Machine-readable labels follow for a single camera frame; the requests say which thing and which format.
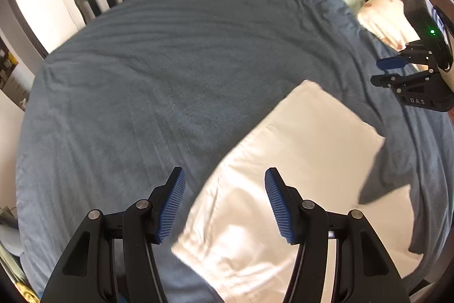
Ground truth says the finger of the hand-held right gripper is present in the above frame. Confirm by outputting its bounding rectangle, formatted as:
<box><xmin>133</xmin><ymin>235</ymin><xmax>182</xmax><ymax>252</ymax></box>
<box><xmin>371</xmin><ymin>67</ymin><xmax>432</xmax><ymax>93</ymax></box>
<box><xmin>377</xmin><ymin>40</ymin><xmax>432</xmax><ymax>71</ymax></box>

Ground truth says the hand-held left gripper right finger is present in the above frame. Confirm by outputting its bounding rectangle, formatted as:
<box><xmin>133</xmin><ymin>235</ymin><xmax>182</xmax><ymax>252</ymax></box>
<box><xmin>265</xmin><ymin>168</ymin><xmax>410</xmax><ymax>303</ymax></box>

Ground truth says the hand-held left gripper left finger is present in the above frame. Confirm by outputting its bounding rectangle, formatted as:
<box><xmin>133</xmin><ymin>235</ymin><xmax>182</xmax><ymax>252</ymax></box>
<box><xmin>41</xmin><ymin>167</ymin><xmax>186</xmax><ymax>303</ymax></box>

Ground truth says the white pillowcase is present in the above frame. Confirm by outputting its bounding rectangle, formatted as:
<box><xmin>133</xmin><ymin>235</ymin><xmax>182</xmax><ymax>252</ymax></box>
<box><xmin>171</xmin><ymin>79</ymin><xmax>426</xmax><ymax>303</ymax></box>

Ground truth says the floral cream pillow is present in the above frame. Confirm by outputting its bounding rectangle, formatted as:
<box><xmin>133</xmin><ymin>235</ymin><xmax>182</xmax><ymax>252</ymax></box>
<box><xmin>356</xmin><ymin>0</ymin><xmax>431</xmax><ymax>71</ymax></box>

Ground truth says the grey bed blanket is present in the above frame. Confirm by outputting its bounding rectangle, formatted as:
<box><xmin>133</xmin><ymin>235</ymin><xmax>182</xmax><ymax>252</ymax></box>
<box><xmin>16</xmin><ymin>0</ymin><xmax>454</xmax><ymax>303</ymax></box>

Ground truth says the bedside clutter pile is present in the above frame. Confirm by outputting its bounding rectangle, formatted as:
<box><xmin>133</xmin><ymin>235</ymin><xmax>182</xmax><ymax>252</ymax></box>
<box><xmin>0</xmin><ymin>205</ymin><xmax>40</xmax><ymax>303</ymax></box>

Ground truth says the wall shelf with items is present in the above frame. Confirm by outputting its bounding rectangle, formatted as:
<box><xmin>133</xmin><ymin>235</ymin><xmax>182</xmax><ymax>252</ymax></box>
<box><xmin>0</xmin><ymin>37</ymin><xmax>36</xmax><ymax>110</ymax></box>

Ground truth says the dark door frame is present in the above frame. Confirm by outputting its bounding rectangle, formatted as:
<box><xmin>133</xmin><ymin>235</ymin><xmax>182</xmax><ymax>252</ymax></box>
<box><xmin>4</xmin><ymin>0</ymin><xmax>49</xmax><ymax>58</ymax></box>

